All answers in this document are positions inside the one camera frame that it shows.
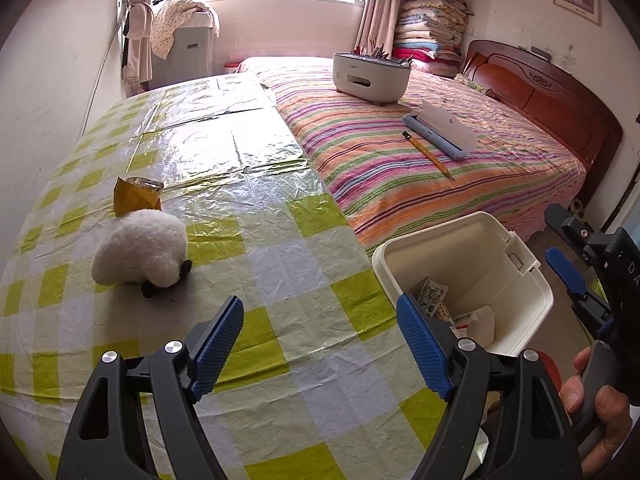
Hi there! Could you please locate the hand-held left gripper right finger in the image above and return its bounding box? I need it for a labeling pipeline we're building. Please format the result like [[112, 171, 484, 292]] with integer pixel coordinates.
[[396, 292, 583, 480]]

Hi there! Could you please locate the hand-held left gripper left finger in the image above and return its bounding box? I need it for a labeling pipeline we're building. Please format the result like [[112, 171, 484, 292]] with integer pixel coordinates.
[[57, 295, 246, 480]]

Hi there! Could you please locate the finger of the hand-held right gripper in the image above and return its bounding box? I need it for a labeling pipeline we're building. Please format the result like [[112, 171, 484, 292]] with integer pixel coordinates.
[[545, 247, 616, 335], [544, 203, 607, 257]]

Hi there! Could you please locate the torn white paper carton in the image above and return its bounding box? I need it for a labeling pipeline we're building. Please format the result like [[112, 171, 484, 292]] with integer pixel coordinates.
[[451, 305, 497, 347]]

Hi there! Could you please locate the white plastic bin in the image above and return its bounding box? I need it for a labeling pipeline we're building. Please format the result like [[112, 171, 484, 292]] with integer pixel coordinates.
[[371, 211, 555, 359]]

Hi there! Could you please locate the person's right hand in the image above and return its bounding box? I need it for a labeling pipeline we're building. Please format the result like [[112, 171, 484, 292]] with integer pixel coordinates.
[[559, 347, 635, 465]]

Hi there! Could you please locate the printed snack packet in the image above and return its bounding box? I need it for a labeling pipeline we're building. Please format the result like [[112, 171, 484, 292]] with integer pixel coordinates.
[[416, 277, 452, 319]]

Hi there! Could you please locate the red stool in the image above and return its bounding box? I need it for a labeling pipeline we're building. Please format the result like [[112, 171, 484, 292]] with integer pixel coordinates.
[[536, 348, 564, 412]]

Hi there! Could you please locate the wooden bed headboard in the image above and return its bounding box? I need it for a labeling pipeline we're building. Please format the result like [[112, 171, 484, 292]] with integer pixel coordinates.
[[459, 38, 626, 207]]

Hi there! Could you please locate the white plush toy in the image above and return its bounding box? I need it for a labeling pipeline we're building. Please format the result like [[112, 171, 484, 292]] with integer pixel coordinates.
[[91, 208, 194, 297]]

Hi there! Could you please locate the yellow pencil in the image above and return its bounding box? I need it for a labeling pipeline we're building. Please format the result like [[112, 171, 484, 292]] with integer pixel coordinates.
[[402, 130, 456, 181]]

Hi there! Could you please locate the blue case with white lid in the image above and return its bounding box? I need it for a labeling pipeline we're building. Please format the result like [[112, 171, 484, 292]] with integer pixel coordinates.
[[402, 98, 479, 161]]

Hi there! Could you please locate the yellow snack packet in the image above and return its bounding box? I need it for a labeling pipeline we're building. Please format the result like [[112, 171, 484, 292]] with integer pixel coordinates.
[[112, 175, 165, 219]]

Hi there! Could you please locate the floral pillow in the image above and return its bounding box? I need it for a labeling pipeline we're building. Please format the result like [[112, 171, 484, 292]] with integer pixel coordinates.
[[453, 72, 494, 94]]

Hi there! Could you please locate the striped bed sheet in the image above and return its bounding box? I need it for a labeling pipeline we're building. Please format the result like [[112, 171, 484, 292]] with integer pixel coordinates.
[[236, 55, 589, 252]]

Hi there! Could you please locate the stack of folded quilts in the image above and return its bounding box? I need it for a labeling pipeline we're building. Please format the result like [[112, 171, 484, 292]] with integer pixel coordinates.
[[391, 0, 474, 77]]

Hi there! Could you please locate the white oval pen container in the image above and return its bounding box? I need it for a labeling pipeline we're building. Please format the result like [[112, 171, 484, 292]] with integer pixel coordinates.
[[332, 45, 414, 107]]

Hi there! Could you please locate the white floor appliance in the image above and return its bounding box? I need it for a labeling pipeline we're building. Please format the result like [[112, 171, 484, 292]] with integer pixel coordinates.
[[151, 10, 219, 87]]

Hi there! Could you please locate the white hanging garment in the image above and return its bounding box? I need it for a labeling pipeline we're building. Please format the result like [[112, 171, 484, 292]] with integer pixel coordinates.
[[121, 2, 154, 84]]

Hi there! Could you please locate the wall cable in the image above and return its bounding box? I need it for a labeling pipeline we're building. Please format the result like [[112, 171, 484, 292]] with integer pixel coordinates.
[[81, 14, 127, 132]]

